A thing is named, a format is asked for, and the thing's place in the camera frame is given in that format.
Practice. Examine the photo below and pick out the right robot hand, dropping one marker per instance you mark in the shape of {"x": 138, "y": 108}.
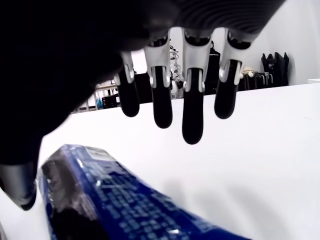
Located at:
{"x": 62, "y": 50}

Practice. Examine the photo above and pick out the blue Oreo cookie packet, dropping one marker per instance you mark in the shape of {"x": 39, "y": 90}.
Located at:
{"x": 120, "y": 200}

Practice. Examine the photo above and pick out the white shelf rack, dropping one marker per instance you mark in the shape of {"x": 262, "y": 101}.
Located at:
{"x": 105, "y": 100}

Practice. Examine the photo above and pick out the black fabric bag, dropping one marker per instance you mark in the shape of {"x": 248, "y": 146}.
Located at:
{"x": 275, "y": 70}

